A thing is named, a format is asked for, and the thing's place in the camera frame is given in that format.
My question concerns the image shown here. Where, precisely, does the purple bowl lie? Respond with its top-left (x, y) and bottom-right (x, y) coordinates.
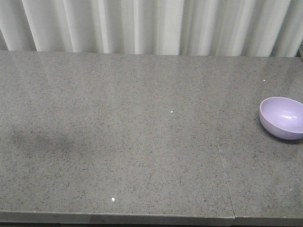
top-left (259, 96), bottom-right (303, 140)

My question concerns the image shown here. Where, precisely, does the white curtain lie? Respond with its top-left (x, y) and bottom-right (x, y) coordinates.
top-left (0, 0), bottom-right (303, 57)

